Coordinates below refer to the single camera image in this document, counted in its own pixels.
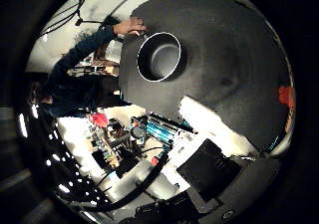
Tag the dark metal pot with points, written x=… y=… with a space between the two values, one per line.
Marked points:
x=159 y=56

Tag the orange plastic cup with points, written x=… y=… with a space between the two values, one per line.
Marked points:
x=286 y=96

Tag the cluttered desk behind person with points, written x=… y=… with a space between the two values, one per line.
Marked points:
x=96 y=66

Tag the person in dark top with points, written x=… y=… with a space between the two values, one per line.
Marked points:
x=76 y=94

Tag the red object on floor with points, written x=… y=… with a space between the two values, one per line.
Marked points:
x=99 y=119

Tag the blue and black rack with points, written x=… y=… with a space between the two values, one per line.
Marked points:
x=162 y=131

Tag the white cylinder housing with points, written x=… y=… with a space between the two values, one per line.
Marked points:
x=133 y=180

